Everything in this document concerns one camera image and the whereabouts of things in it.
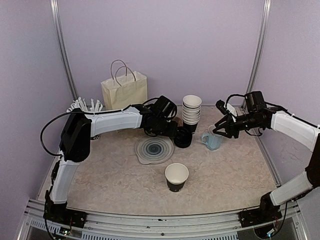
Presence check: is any cream paper bag with handles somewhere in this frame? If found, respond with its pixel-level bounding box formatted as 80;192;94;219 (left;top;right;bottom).
100;59;148;110

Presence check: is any stack of black lids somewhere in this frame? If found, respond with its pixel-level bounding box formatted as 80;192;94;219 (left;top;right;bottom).
173;126;193;149

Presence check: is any aluminium front rail frame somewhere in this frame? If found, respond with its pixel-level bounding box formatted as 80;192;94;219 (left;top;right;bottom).
15;199;311;240

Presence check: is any grey spiral pattern plate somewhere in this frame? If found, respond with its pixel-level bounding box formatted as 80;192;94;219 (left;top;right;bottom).
135;135;174;165

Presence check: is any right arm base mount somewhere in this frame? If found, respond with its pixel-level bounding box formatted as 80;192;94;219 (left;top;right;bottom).
238;208;282;228

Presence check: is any black paper coffee cup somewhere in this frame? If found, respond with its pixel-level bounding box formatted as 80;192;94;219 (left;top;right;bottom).
164;163;189;193

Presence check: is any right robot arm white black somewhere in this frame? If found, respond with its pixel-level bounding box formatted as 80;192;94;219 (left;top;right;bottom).
212;91;320;222

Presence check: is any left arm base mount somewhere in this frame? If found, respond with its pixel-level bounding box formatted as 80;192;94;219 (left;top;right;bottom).
43;208;87;229

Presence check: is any light blue ceramic mug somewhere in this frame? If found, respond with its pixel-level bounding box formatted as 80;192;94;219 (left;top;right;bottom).
201;125;223;151

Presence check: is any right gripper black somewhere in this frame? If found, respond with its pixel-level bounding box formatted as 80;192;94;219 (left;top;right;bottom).
213;111;263;138

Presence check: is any brown cardboard cup carrier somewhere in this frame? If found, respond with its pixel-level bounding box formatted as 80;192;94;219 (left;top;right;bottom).
173;116;183;127

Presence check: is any cup of white straws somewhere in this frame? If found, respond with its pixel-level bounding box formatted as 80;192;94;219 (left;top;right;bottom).
66;97;104;113

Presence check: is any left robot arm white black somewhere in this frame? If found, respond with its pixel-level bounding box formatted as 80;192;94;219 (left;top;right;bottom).
45;95;178;223

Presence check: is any stack of paper cups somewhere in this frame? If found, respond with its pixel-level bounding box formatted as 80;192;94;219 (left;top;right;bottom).
182;95;202;134

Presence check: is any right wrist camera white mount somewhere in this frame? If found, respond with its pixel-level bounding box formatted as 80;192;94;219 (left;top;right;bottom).
215;100;238;118

